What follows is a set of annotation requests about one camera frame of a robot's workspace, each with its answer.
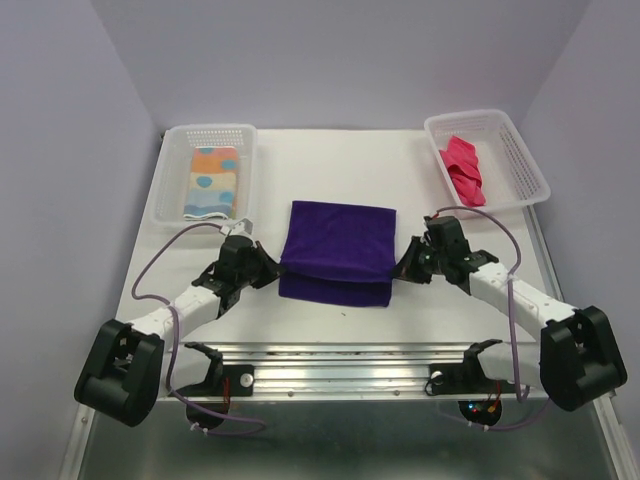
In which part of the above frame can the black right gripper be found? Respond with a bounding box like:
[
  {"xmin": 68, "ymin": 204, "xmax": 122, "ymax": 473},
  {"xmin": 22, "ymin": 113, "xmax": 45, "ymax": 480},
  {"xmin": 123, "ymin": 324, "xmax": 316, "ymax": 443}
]
[{"xmin": 386, "ymin": 236, "xmax": 446, "ymax": 284}]

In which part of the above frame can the purple towel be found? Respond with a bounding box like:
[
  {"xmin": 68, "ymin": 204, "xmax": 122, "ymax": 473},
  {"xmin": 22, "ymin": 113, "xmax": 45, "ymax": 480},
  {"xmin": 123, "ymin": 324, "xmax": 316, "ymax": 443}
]
[{"xmin": 279, "ymin": 200, "xmax": 396, "ymax": 308}]

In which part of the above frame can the blue orange dotted towel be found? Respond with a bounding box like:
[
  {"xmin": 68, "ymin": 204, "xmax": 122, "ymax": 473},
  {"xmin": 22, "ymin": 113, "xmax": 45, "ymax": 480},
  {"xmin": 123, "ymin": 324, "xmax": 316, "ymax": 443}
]
[{"xmin": 183, "ymin": 146, "xmax": 240, "ymax": 220}]

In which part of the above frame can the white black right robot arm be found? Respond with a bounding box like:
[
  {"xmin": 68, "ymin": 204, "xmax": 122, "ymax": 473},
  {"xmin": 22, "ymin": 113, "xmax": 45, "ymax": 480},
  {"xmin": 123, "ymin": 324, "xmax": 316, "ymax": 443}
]
[{"xmin": 392, "ymin": 216, "xmax": 628, "ymax": 412}]

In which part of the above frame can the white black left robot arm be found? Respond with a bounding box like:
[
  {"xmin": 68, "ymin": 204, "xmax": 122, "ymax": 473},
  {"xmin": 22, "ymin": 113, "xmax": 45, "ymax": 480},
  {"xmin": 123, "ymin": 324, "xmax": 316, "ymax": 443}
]
[{"xmin": 74, "ymin": 235, "xmax": 284, "ymax": 427}]

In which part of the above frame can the white perforated left basket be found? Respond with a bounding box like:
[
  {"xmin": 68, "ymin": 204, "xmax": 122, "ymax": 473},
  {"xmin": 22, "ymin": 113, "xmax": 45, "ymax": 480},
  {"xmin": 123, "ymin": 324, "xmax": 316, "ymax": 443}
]
[{"xmin": 149, "ymin": 124, "xmax": 258, "ymax": 230}]

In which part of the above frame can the white perforated basket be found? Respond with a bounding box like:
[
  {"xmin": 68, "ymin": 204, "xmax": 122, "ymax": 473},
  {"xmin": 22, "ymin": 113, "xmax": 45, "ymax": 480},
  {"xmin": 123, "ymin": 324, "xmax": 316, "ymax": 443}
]
[
  {"xmin": 149, "ymin": 124, "xmax": 258, "ymax": 230},
  {"xmin": 424, "ymin": 109, "xmax": 551, "ymax": 214}
]

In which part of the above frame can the pink towel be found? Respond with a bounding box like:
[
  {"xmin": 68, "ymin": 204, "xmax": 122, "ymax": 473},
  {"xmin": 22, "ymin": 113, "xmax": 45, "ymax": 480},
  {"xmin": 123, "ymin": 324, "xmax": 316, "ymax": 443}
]
[{"xmin": 439, "ymin": 136, "xmax": 486, "ymax": 207}]

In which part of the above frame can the white perforated right basket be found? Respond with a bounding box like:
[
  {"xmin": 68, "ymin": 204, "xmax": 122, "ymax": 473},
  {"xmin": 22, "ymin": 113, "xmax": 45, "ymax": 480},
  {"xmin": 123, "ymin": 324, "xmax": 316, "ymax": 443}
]
[{"xmin": 424, "ymin": 109, "xmax": 551, "ymax": 214}]

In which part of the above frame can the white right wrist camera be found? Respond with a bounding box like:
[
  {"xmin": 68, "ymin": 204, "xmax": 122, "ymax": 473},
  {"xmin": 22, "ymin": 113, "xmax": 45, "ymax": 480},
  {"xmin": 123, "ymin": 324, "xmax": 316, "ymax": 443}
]
[{"xmin": 423, "ymin": 212, "xmax": 440, "ymax": 228}]

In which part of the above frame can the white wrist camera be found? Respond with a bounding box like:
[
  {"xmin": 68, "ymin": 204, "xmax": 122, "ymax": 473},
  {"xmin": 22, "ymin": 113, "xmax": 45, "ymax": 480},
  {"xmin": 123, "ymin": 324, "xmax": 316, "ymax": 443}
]
[
  {"xmin": 220, "ymin": 218, "xmax": 254, "ymax": 238},
  {"xmin": 423, "ymin": 212, "xmax": 440, "ymax": 228}
]

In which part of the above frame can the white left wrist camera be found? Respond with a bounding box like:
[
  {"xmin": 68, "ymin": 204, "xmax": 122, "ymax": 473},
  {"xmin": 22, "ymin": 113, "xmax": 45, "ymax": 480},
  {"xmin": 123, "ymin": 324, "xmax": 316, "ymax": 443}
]
[{"xmin": 220, "ymin": 218, "xmax": 254, "ymax": 238}]

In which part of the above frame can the aluminium rail frame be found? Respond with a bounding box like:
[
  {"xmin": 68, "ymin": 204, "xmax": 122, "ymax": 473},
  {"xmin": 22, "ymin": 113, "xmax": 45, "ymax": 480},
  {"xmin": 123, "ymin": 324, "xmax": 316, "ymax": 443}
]
[{"xmin": 58, "ymin": 294, "xmax": 626, "ymax": 480}]

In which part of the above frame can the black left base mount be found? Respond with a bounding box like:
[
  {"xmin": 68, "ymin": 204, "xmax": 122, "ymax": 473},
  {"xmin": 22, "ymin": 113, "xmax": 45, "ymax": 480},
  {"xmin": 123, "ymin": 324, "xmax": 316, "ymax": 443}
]
[{"xmin": 177, "ymin": 364, "xmax": 265, "ymax": 436}]

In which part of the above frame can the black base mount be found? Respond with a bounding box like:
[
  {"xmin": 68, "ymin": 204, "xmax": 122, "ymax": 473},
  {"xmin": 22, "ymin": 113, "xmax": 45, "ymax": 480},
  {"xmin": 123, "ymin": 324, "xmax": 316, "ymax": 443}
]
[
  {"xmin": 424, "ymin": 363, "xmax": 515, "ymax": 431},
  {"xmin": 177, "ymin": 364, "xmax": 265, "ymax": 436}
]

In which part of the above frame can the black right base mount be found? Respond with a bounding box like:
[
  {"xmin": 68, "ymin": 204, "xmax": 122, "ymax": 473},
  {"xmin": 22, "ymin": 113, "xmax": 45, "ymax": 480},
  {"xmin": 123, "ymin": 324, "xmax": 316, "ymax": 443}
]
[{"xmin": 424, "ymin": 363, "xmax": 515, "ymax": 431}]

